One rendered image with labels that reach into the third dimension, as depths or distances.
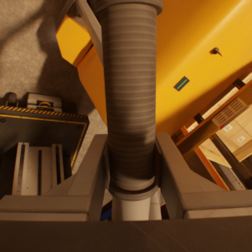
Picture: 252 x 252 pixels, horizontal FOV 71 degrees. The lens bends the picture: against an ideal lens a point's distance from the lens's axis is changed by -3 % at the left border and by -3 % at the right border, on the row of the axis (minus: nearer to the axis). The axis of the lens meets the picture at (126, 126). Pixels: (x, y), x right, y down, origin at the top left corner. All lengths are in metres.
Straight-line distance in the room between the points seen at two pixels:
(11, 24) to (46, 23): 0.22
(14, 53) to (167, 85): 1.16
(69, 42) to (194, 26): 0.68
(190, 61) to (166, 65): 0.09
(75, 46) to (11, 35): 0.54
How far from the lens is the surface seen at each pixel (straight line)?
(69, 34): 1.14
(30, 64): 1.59
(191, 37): 0.73
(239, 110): 0.91
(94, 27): 0.63
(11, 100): 1.62
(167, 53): 0.73
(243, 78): 1.22
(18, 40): 1.53
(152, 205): 0.18
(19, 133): 1.59
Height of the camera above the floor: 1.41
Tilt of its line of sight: 41 degrees down
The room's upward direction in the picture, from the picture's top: 158 degrees clockwise
